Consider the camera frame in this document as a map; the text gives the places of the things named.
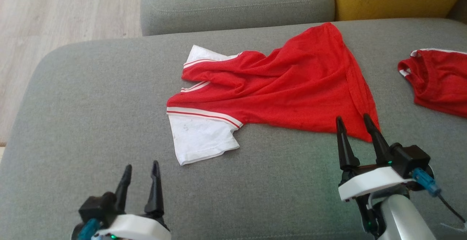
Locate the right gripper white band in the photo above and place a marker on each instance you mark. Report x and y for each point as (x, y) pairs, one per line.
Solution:
(368, 185)

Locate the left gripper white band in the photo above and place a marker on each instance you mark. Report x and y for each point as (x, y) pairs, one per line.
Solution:
(138, 229)

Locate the red basketball jersey white sleeves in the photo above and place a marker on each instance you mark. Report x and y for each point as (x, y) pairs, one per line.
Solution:
(292, 83)

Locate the red shorts with white stripe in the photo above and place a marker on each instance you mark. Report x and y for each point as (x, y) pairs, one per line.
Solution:
(437, 83)

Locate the large grey sofa seat cushion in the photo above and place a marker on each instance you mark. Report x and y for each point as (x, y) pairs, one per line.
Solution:
(109, 123)

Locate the beige rug with brown edge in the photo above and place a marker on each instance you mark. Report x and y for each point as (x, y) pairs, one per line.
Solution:
(2, 151)

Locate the small grey sofa seat cushion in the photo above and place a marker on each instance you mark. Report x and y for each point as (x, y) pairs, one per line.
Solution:
(237, 3)

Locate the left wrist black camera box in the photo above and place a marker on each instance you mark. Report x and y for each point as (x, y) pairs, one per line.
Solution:
(96, 207)

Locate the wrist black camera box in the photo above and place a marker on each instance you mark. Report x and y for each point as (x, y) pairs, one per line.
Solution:
(96, 207)
(410, 159)

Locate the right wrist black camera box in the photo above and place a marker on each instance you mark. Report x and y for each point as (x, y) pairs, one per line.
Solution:
(410, 159)

